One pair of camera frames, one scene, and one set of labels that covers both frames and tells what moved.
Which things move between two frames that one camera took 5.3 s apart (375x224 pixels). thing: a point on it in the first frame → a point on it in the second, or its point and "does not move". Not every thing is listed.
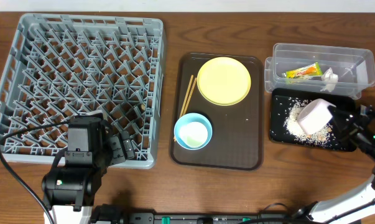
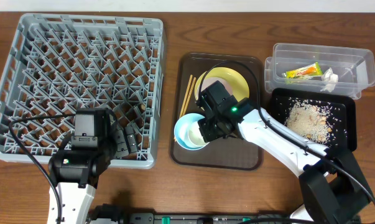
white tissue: [331, 79] does not move
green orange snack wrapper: [311, 70] does not move
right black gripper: [347, 124] → [208, 134]
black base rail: [189, 218] does not move
